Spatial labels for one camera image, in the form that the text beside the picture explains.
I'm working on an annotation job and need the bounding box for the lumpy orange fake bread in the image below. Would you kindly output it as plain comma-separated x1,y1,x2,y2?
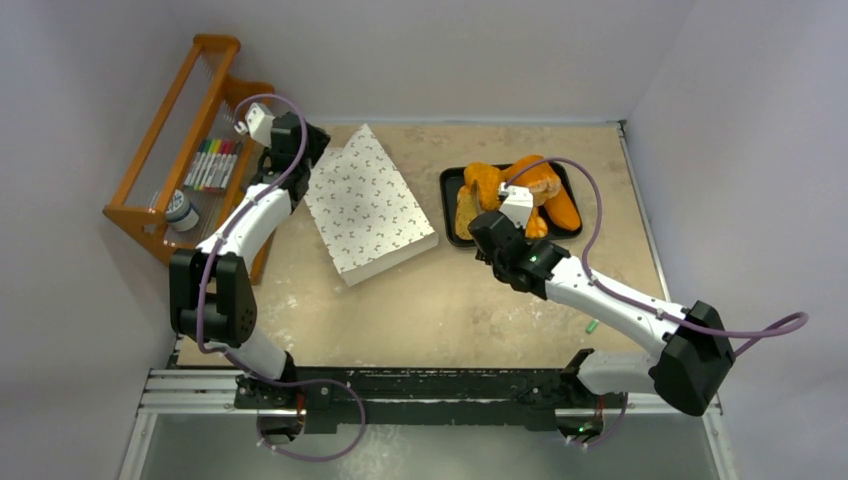
463,162,503,211

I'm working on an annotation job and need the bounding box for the sliced seeded fake bread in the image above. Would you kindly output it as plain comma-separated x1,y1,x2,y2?
454,186,481,241

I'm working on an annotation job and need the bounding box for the large fake bread loaf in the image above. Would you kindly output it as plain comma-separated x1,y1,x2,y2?
503,155,562,207

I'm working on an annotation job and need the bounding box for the white patterned paper bag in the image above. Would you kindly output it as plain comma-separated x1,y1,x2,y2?
305,124,438,286

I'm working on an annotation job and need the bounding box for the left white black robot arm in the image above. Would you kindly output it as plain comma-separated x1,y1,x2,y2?
169,103,330,409

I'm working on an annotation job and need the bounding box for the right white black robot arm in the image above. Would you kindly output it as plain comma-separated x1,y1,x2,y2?
469,187,736,416

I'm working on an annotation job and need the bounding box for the black plastic tray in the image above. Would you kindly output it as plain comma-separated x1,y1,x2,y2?
439,163,583,248

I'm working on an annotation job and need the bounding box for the set of coloured markers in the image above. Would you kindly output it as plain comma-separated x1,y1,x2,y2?
183,138,243,193

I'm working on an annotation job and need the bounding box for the green tipped white marker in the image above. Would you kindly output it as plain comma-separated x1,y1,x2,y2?
585,320,600,334

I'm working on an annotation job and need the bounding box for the orange wooden shelf rack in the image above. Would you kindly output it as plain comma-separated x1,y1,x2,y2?
103,34,274,264

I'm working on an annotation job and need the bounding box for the white blue tape roll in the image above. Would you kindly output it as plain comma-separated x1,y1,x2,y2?
165,189,199,232

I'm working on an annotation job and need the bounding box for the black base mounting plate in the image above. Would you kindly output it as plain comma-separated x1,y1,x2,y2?
234,366,624,437

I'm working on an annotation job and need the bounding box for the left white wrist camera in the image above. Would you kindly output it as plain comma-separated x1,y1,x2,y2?
234,102,275,147

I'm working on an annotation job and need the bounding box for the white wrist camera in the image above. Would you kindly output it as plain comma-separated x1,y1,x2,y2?
498,183,534,230
234,102,275,147

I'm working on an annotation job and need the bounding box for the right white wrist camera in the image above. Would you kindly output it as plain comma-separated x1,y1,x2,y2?
498,183,534,230

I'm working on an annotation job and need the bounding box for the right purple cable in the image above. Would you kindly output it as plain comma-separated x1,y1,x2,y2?
498,156,810,449

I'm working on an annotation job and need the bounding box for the aluminium rail frame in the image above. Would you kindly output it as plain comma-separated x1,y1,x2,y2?
119,119,737,480

